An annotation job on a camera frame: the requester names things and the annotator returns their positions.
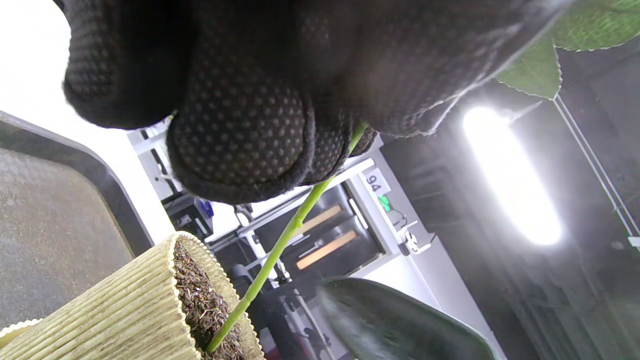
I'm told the person's left hand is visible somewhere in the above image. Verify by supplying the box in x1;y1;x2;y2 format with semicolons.
52;0;573;205

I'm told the red artificial rose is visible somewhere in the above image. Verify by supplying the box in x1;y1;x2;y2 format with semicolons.
206;0;640;353

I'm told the brown potting mix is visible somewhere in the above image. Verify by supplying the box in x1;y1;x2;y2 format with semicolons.
172;240;248;360

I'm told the green plastic garden scoop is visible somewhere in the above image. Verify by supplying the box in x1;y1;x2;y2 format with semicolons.
317;277;496;360

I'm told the black monitor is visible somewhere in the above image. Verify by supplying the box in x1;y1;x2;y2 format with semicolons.
247;285;341;360

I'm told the long ceiling light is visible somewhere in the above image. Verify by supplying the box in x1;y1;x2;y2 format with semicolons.
462;106;563;247

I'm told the dark brown plastic tray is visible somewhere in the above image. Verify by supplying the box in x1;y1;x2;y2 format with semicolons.
0;111;155;328

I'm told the gold ribbed flower pot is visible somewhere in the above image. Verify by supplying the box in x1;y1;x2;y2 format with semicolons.
0;231;266;360

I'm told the white rig frame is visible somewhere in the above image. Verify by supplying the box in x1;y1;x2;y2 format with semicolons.
127;125;506;360

